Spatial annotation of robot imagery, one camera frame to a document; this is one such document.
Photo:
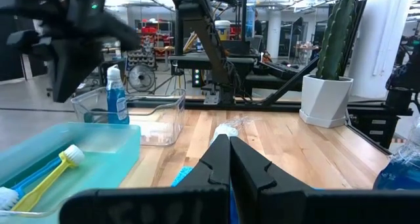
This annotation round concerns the black drawer unit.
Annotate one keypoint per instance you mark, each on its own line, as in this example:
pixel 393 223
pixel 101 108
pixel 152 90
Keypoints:
pixel 377 128

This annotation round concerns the blue cellulose sponge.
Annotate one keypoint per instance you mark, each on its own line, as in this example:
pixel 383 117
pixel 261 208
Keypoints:
pixel 182 177

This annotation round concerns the red tool shelf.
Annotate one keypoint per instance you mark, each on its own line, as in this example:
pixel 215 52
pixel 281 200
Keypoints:
pixel 151 30

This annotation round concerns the white building column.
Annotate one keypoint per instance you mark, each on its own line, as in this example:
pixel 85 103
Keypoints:
pixel 377 36

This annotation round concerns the white hexagonal plant pot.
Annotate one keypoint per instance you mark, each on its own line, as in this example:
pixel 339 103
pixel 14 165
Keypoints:
pixel 325 102

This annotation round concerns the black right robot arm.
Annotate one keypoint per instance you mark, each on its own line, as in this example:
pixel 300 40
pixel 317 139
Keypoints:
pixel 203 36

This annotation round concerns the yellow-green dish brush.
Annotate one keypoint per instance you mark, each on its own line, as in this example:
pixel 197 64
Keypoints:
pixel 42 188

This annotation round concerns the white bucket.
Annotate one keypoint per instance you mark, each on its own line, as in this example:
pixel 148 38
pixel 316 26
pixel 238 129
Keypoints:
pixel 223 28

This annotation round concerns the black background robot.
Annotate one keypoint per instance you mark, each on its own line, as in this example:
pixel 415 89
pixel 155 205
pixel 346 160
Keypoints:
pixel 402 86

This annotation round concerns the black floor fan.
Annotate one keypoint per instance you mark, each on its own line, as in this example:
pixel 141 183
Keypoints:
pixel 141 77

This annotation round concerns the person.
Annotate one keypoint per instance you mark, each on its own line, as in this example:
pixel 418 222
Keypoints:
pixel 258 25

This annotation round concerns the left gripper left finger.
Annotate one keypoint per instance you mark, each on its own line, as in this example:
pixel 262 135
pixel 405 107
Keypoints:
pixel 213 184

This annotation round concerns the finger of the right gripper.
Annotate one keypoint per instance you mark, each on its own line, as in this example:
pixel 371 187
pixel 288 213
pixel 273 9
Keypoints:
pixel 60 66
pixel 83 63

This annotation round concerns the blue dish soap bottle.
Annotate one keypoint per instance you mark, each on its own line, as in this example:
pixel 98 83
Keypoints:
pixel 400 174
pixel 224 131
pixel 117 102

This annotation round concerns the teal dish brush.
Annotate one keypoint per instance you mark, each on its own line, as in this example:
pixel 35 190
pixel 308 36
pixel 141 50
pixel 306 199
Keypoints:
pixel 33 179

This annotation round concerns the black metal rig frame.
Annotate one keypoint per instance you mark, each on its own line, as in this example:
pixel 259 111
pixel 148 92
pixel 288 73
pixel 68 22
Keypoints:
pixel 288 83

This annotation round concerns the green cactus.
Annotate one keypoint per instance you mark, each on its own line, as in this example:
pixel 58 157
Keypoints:
pixel 336 36

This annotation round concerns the teal plastic bin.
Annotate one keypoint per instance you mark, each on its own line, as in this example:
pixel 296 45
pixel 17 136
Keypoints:
pixel 108 142

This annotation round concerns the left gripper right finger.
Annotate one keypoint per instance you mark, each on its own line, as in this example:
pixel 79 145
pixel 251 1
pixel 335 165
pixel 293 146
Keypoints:
pixel 252 191

